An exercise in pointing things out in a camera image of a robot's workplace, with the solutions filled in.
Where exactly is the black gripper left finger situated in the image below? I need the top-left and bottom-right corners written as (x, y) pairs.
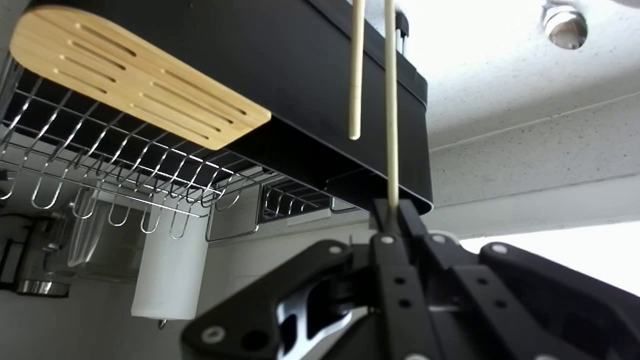
top-left (178, 199), bottom-right (432, 360)

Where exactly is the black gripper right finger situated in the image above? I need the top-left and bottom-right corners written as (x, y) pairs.
top-left (399, 199), bottom-right (640, 360)

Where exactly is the wooden coffee stirrer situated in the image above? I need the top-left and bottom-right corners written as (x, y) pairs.
top-left (383, 0), bottom-right (402, 206)
top-left (346, 0), bottom-right (369, 143)

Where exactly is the black dish rack tray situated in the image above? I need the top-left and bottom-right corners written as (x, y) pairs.
top-left (66, 0), bottom-right (437, 217)

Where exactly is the white cylindrical container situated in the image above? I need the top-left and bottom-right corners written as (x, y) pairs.
top-left (128, 210), bottom-right (210, 324)

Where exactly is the small chrome sink knob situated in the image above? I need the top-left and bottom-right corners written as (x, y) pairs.
top-left (540, 0), bottom-right (590, 53)

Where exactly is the clear drinking glass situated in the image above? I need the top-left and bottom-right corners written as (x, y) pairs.
top-left (65, 188), bottom-right (111, 271)

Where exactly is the chrome wire dish rack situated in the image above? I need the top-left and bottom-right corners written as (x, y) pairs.
top-left (0, 59), bottom-right (363, 245)

